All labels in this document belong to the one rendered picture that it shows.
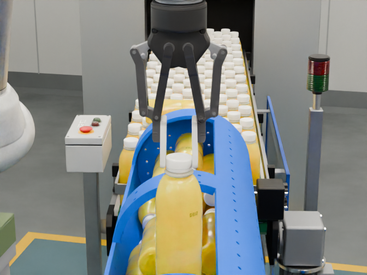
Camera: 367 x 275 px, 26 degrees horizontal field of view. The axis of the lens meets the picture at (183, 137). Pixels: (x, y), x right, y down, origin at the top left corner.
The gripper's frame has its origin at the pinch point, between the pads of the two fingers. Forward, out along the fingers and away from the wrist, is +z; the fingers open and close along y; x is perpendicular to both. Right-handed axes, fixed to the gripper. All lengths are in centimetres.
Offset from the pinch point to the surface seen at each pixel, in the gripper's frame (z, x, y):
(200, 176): 18.9, 33.1, 2.8
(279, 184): 42, 85, 23
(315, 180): 55, 118, 37
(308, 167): 50, 118, 35
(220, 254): 19.7, 3.9, 6.2
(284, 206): 47, 83, 24
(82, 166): 41, 92, -29
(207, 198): 32, 52, 4
